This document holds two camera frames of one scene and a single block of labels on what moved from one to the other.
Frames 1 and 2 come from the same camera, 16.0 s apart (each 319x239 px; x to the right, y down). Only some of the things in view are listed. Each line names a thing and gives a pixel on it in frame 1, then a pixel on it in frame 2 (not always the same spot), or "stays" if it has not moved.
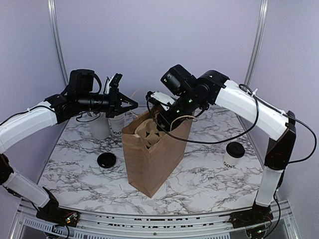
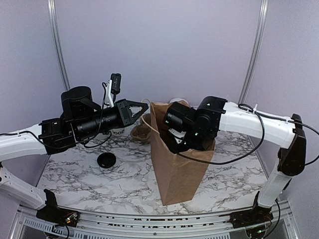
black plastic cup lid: x=106 y=160 stays
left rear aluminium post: x=54 y=19 stays
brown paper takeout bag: x=148 y=168 -> x=180 y=175
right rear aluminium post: x=257 y=42 stays
